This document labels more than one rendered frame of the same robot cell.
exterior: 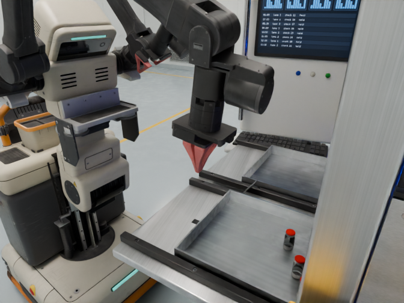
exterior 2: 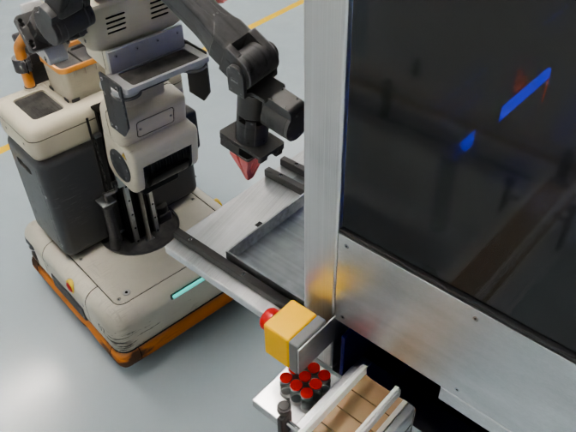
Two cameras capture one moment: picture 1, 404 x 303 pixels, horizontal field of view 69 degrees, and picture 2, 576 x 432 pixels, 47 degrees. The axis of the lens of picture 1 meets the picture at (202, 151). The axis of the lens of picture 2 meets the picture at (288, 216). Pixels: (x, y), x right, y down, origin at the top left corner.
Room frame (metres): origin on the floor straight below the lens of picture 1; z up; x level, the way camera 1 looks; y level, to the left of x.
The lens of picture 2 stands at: (-0.45, -0.24, 1.84)
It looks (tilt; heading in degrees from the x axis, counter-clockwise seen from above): 41 degrees down; 11
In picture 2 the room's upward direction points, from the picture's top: 1 degrees counter-clockwise
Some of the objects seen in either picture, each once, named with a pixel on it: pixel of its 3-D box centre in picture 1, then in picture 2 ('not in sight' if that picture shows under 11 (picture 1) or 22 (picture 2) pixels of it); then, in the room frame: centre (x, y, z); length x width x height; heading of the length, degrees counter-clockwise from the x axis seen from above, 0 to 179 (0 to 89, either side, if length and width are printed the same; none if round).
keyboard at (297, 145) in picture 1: (279, 143); not in sight; (1.19, -0.35, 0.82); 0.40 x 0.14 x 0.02; 67
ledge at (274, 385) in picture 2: not in sight; (308, 400); (0.17, -0.15, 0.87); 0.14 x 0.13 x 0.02; 58
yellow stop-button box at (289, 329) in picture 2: not in sight; (294, 335); (0.21, -0.12, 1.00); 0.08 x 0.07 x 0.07; 58
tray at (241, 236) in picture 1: (272, 246); (332, 261); (0.48, -0.15, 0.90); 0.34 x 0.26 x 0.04; 58
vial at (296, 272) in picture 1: (298, 267); not in sight; (0.42, -0.19, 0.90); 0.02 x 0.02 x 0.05
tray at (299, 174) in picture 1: (309, 177); not in sight; (0.77, -0.33, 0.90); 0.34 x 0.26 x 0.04; 58
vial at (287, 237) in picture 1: (289, 240); not in sight; (0.50, -0.19, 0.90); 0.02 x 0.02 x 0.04
